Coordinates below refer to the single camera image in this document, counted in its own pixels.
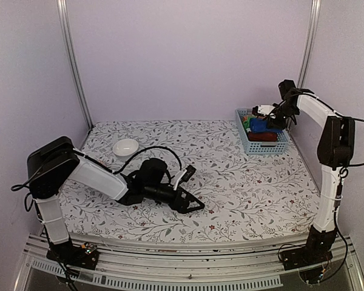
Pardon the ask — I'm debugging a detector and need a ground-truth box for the aluminium front table rail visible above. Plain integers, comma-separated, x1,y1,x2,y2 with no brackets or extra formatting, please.
13,232,364,291

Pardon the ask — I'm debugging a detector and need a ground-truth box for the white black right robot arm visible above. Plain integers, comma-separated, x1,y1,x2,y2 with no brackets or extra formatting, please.
267,79,355,264

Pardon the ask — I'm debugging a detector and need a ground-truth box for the green rolled towel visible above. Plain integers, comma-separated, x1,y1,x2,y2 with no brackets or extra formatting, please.
242,118,251,130

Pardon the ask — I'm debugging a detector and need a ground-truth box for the left aluminium frame post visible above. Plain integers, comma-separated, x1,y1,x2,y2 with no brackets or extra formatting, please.
56,0,93,130

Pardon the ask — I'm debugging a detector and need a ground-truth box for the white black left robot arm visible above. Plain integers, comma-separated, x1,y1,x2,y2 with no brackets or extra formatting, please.
25,136,205,263

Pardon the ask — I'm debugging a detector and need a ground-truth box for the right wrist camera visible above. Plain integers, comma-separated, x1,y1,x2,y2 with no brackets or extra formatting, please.
252,105,275,116

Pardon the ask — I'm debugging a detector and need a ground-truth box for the aluminium frame post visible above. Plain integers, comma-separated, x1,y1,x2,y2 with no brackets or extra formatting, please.
297,0,322,88
56,0,93,130

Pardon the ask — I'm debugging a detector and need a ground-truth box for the dark red towel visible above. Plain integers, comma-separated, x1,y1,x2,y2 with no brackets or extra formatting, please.
248,132,277,142

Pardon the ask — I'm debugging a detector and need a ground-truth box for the blue towel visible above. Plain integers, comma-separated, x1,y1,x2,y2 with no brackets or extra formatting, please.
249,118,282,133

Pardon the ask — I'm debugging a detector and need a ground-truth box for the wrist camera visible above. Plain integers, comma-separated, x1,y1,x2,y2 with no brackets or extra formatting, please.
252,105,275,116
172,165,196,190

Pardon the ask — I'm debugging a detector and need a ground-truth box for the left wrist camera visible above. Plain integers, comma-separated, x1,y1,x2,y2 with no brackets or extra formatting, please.
172,165,196,190

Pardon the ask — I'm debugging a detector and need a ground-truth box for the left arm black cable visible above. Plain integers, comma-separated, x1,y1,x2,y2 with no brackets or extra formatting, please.
10,145,183,210

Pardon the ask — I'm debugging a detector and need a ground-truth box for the right aluminium frame post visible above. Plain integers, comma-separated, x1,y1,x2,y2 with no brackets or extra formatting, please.
297,0,322,88

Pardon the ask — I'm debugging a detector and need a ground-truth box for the light blue plastic basket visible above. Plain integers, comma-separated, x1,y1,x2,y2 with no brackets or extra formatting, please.
235,109,290,155

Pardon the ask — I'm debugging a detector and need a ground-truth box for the white bowl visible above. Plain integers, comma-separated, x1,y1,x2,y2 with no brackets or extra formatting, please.
112,139,139,161

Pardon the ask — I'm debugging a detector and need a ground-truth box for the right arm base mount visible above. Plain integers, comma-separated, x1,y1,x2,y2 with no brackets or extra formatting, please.
278,238,335,285

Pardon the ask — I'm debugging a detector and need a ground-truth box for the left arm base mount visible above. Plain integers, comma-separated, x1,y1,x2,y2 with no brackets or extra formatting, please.
46,241,99,270

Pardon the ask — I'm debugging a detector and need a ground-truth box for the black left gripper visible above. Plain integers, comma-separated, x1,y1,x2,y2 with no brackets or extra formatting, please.
145,184,206,215

